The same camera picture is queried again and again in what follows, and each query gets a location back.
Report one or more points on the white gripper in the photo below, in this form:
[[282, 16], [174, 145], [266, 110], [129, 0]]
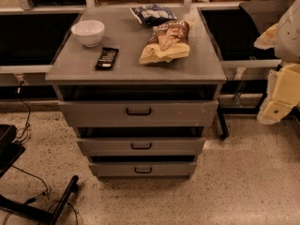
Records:
[[289, 37]]

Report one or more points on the grey top drawer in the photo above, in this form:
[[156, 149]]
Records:
[[125, 114]]

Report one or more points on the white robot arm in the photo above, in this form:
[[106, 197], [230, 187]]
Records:
[[284, 36]]

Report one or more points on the grey drawer cabinet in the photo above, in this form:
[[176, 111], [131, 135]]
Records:
[[198, 77]]

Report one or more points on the grey bottom drawer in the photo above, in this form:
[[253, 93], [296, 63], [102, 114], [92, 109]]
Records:
[[142, 169]]

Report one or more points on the black office chair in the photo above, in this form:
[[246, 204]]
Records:
[[246, 67]]

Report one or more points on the yellow brown chip bag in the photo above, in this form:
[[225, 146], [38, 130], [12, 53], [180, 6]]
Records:
[[169, 41]]

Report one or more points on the dark blue chip bag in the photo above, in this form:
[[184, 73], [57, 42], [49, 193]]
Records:
[[153, 15]]

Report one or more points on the black chocolate bar wrapper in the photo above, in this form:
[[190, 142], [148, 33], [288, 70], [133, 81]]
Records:
[[107, 58]]

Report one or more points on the white ceramic bowl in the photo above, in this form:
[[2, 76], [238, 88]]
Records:
[[88, 33]]

